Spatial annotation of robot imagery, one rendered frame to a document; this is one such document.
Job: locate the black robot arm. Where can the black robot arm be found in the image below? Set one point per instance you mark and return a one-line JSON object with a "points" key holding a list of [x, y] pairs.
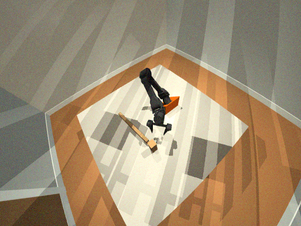
{"points": [[156, 104]]}

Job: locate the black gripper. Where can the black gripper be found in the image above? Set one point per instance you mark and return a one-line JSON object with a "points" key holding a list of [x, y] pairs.
{"points": [[150, 124]]}

